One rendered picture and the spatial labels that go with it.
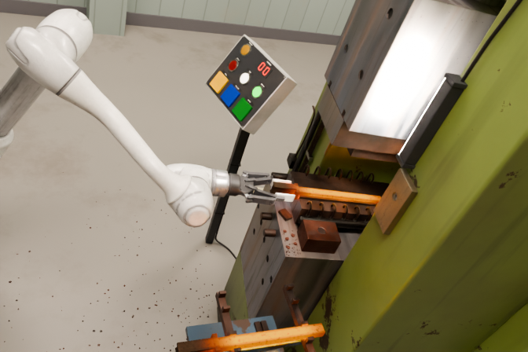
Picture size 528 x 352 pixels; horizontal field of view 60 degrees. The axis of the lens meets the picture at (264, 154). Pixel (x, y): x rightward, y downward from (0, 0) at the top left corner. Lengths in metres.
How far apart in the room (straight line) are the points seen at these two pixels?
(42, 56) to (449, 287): 1.23
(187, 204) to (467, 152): 0.73
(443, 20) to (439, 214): 0.46
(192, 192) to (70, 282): 1.25
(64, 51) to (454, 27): 1.02
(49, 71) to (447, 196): 1.06
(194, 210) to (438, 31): 0.78
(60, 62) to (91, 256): 1.37
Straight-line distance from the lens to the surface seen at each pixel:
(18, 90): 1.66
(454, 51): 1.29
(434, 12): 1.20
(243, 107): 1.88
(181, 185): 1.33
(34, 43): 1.38
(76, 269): 2.49
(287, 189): 1.59
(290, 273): 1.59
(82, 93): 1.38
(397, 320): 1.43
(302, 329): 1.34
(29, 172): 2.95
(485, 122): 1.10
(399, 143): 1.48
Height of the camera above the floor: 2.03
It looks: 37 degrees down
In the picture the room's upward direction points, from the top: 20 degrees clockwise
